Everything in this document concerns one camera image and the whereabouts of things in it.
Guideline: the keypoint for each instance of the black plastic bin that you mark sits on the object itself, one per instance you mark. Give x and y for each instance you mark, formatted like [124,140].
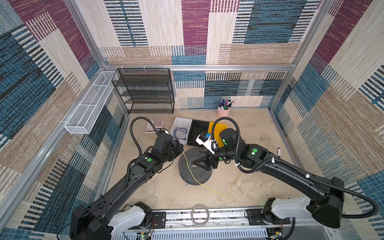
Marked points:
[197,127]

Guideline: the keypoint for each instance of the pink metal pen bucket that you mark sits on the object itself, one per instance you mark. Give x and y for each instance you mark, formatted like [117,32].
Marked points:
[223,112]

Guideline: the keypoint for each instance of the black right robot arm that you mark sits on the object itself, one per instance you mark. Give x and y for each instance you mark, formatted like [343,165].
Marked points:
[324,197]

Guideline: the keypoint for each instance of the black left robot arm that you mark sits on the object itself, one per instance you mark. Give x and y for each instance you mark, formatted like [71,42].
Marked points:
[101,220]

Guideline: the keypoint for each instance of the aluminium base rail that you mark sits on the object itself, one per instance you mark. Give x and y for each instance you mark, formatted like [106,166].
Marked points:
[238,223]

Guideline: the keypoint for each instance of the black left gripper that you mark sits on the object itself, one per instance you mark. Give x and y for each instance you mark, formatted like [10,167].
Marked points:
[175,144]

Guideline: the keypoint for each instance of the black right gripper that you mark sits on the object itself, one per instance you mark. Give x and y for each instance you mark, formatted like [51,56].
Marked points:
[207,159]

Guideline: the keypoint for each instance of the black wire mesh shelf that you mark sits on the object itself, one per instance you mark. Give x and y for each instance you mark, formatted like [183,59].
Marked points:
[145,90]

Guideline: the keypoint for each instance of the yellow plastic bin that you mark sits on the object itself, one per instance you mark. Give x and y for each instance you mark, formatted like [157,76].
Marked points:
[218,129]

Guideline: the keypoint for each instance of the white wire mesh basket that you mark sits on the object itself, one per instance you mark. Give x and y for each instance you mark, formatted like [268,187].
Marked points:
[87,112]

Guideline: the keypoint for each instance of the white plastic bin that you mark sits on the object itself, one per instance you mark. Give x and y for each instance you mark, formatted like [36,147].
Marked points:
[180,129]

